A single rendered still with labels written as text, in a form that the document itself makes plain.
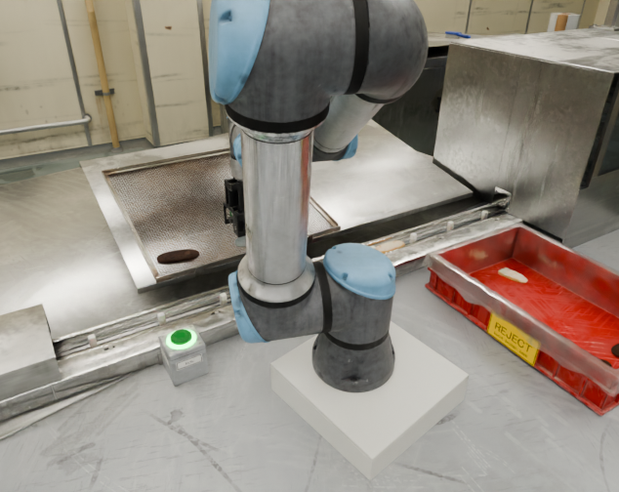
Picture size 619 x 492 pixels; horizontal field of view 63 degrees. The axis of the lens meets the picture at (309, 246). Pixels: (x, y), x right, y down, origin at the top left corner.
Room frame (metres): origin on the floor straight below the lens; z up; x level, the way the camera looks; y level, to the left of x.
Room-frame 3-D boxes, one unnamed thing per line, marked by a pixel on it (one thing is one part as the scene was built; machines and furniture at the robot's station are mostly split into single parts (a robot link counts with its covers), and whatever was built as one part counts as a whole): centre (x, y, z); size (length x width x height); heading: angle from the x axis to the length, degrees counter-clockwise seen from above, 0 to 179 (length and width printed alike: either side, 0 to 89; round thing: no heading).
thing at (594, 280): (0.90, -0.54, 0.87); 0.49 x 0.34 x 0.10; 31
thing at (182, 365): (0.74, 0.24, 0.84); 0.08 x 0.08 x 0.11; 32
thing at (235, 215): (0.96, 0.13, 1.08); 0.09 x 0.08 x 0.12; 122
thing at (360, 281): (0.68, -0.08, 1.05); 0.13 x 0.12 x 0.14; 103
